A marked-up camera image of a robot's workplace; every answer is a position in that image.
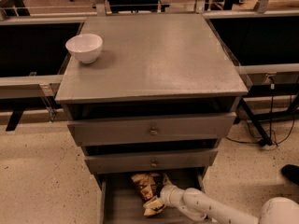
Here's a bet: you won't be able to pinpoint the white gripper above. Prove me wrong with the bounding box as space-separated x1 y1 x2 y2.
143 185 185 217

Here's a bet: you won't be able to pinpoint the brown chip bag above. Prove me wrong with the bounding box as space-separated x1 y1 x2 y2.
131 173 172 204

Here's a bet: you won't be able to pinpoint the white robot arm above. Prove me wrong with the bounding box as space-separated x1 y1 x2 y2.
141 185 299 224

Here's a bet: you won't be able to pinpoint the bottom grey drawer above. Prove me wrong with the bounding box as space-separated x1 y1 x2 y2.
100 168 211 224

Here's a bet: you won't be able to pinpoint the grey drawer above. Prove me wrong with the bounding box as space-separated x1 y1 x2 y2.
68 112 236 147
100 168 211 224
85 148 218 174

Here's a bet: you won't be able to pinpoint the brass middle drawer knob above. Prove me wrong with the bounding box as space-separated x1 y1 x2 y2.
150 161 157 167

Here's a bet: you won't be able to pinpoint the brass drawer knob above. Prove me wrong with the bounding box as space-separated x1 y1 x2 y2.
150 161 157 167
150 128 158 136

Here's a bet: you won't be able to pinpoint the middle grey drawer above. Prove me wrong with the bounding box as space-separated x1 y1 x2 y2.
85 148 218 174

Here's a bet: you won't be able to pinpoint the brass top drawer knob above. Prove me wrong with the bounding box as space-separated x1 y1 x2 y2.
150 128 158 136

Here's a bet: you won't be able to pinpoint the top grey drawer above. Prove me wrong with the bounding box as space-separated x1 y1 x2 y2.
68 112 236 147

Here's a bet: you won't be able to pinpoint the grey wooden drawer cabinet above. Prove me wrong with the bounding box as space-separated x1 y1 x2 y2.
54 13 249 188

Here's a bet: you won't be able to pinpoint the black table leg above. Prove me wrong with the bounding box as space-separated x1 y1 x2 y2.
239 99 273 147

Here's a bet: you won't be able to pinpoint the black shoe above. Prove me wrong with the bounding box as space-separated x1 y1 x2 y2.
281 164 299 185

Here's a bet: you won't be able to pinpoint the white ceramic bowl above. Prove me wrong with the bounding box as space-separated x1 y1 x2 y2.
65 34 103 63

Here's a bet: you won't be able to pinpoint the black floor cables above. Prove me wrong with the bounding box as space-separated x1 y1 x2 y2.
225 75 297 147

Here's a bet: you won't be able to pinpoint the grey metal barrier rail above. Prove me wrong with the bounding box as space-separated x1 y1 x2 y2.
0 75 63 99

